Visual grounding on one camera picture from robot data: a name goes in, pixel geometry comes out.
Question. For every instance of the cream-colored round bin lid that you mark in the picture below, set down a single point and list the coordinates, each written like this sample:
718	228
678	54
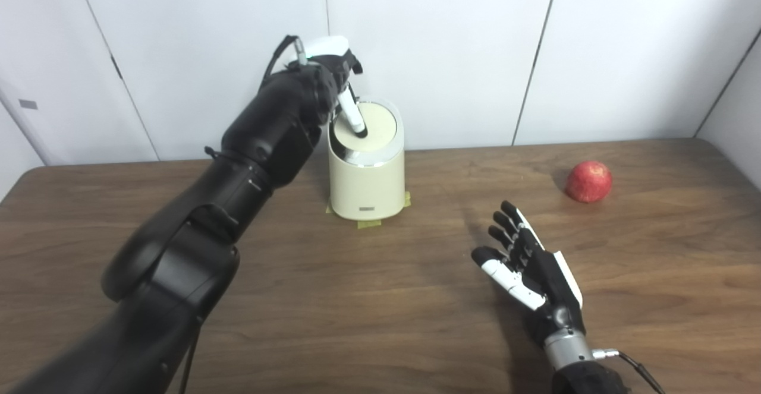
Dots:
381	125

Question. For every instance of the cream-colored bin body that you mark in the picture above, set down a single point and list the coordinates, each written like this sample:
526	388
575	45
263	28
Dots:
367	186

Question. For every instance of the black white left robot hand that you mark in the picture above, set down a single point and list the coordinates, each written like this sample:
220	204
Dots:
327	48

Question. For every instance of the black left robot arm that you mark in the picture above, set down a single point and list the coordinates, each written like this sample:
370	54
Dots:
267	132

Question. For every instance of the black wall panel hinge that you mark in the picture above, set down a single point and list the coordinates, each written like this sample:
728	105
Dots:
116	67

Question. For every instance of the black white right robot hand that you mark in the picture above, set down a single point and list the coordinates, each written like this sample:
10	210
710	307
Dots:
550	284

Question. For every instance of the wide yellow tape piece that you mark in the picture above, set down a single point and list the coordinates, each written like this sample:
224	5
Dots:
368	224

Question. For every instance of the red apple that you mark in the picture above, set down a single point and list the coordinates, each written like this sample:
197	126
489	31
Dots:
588	182

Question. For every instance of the grey wall tag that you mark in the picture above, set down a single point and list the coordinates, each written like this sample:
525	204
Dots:
28	104

